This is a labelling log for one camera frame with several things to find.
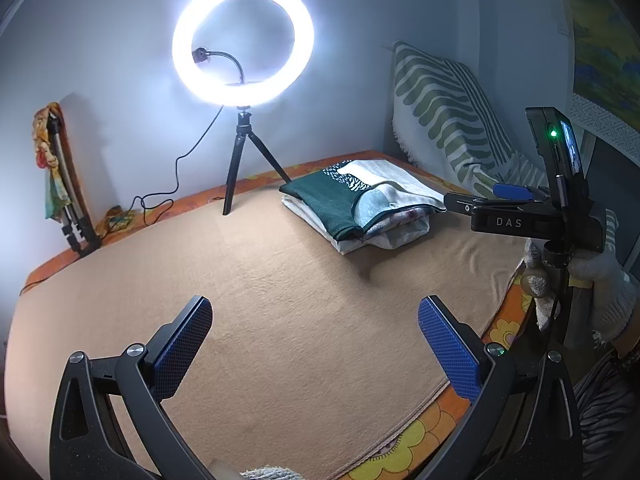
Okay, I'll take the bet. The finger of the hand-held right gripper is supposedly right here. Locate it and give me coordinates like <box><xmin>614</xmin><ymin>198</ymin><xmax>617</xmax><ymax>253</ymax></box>
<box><xmin>444</xmin><ymin>191</ymin><xmax>496</xmax><ymax>217</ymax></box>
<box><xmin>491</xmin><ymin>182</ymin><xmax>553</xmax><ymax>202</ymax></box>

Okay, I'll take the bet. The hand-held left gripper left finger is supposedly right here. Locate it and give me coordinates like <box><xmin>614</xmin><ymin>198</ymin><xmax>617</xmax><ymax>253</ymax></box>
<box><xmin>48</xmin><ymin>295</ymin><xmax>215</xmax><ymax>480</ymax></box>

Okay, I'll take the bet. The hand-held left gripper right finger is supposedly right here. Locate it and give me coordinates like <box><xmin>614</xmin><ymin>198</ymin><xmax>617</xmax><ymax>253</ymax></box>
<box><xmin>417</xmin><ymin>295</ymin><xmax>586</xmax><ymax>480</ymax></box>

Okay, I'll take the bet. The white fleece garment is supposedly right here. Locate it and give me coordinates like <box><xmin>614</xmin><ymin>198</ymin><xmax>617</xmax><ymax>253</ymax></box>
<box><xmin>345</xmin><ymin>159</ymin><xmax>447</xmax><ymax>211</ymax></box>

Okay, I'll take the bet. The stack of cloths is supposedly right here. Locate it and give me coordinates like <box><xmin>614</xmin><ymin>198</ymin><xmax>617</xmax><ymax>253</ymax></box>
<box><xmin>279</xmin><ymin>160</ymin><xmax>446</xmax><ymax>242</ymax></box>

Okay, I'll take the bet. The person's right hand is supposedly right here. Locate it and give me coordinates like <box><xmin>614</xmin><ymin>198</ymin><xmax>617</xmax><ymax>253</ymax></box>
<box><xmin>522</xmin><ymin>237</ymin><xmax>638</xmax><ymax>346</ymax></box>

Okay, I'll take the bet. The folded white shirt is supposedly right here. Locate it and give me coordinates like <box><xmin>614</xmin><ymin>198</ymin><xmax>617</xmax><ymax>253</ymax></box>
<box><xmin>281</xmin><ymin>196</ymin><xmax>432</xmax><ymax>257</ymax></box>

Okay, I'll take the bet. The green striped white pillow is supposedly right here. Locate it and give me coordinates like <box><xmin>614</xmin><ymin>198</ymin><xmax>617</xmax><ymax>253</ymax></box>
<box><xmin>390</xmin><ymin>41</ymin><xmax>621</xmax><ymax>201</ymax></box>

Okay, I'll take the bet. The beige blanket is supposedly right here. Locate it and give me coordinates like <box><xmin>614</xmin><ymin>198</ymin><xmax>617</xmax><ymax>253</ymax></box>
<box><xmin>2</xmin><ymin>152</ymin><xmax>531</xmax><ymax>480</ymax></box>

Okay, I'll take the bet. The small crumpled floral cloth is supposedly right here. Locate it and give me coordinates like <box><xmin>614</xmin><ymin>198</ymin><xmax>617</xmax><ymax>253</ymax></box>
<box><xmin>95</xmin><ymin>205</ymin><xmax>135</xmax><ymax>236</ymax></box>

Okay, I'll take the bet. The folded black stand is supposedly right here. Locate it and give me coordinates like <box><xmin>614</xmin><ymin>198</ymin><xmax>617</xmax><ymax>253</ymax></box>
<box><xmin>47</xmin><ymin>112</ymin><xmax>103</xmax><ymax>256</ymax></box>

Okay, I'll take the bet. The person's striped clothing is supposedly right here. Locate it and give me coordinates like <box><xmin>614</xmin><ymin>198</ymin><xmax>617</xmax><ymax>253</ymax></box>
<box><xmin>572</xmin><ymin>350</ymin><xmax>640</xmax><ymax>480</ymax></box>

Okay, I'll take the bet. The black tripod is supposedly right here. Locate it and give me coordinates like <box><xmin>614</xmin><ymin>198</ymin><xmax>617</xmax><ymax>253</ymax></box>
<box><xmin>221</xmin><ymin>105</ymin><xmax>292</xmax><ymax>217</ymax></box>

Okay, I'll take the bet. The orange floral scarf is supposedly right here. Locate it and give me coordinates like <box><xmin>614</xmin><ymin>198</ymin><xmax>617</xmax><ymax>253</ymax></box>
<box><xmin>32</xmin><ymin>102</ymin><xmax>76</xmax><ymax>221</ymax></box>

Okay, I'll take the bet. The black gooseneck phone holder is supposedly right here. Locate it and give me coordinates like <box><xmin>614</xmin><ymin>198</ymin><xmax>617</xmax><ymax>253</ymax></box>
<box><xmin>191</xmin><ymin>47</ymin><xmax>248</xmax><ymax>86</ymax></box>

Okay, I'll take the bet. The framed wall picture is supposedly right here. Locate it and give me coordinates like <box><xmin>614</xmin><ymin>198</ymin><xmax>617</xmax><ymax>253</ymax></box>
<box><xmin>562</xmin><ymin>0</ymin><xmax>640</xmax><ymax>136</ymax></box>

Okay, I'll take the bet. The black power cable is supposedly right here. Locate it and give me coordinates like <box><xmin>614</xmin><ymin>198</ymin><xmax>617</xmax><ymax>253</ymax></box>
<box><xmin>97</xmin><ymin>105</ymin><xmax>224</xmax><ymax>233</ymax></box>

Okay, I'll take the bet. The white ring light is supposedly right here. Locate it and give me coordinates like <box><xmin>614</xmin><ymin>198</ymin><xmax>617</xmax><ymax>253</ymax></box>
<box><xmin>171</xmin><ymin>0</ymin><xmax>316</xmax><ymax>109</ymax></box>

